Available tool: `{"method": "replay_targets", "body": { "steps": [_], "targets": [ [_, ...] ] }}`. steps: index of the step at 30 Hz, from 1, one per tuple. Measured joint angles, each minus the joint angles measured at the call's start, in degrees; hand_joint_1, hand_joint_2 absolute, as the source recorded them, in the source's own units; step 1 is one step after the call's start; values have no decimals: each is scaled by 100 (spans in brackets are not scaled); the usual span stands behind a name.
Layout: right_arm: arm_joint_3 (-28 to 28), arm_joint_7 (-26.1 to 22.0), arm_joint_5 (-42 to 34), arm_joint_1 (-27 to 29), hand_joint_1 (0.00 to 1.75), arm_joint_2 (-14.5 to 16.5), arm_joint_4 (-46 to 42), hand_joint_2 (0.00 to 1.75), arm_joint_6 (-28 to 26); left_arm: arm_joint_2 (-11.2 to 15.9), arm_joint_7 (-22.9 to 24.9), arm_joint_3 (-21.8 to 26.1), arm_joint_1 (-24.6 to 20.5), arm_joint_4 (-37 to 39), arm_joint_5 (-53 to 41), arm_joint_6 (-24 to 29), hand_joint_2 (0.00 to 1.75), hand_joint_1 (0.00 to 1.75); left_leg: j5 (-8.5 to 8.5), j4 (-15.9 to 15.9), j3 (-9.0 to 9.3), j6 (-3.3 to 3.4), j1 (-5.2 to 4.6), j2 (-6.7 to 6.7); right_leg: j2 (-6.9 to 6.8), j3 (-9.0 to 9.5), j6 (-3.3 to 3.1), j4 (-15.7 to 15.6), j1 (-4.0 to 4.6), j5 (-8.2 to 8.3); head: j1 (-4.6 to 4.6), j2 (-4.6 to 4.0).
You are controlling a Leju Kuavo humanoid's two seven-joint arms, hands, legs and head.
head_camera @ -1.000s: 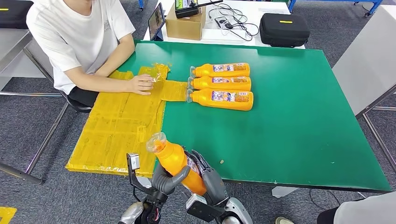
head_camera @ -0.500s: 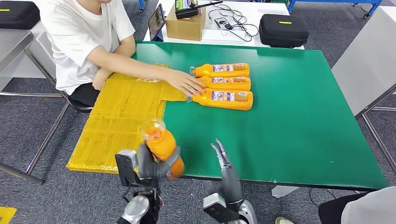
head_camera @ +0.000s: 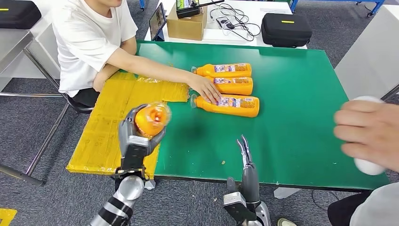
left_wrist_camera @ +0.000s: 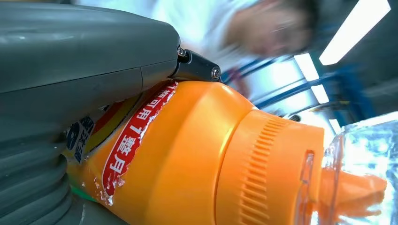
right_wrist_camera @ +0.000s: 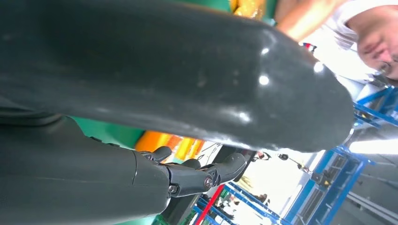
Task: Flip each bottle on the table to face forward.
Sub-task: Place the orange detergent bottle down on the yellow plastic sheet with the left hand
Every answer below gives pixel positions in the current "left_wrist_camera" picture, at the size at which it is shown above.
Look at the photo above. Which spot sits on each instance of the person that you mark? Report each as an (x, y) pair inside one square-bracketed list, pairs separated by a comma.
[(264, 31)]

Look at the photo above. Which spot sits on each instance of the ceiling light panel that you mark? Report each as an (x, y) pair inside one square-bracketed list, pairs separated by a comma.
[(354, 31), (307, 68)]

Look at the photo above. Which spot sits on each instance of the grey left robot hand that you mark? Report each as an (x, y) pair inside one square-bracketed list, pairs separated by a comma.
[(77, 62)]

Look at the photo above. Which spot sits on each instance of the blue metal rack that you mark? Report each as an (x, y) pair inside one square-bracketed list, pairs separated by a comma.
[(351, 99)]

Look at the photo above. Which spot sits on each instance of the green table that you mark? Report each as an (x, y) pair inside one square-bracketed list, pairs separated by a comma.
[(82, 194)]

